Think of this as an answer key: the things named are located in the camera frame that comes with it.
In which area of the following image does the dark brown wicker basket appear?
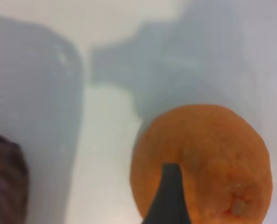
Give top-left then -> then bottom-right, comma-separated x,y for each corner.
0,130 -> 29,224

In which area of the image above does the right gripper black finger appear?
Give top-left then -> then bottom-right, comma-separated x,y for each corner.
142,162 -> 194,224

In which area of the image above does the orange fruit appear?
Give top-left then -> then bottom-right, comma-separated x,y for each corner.
129,104 -> 274,224

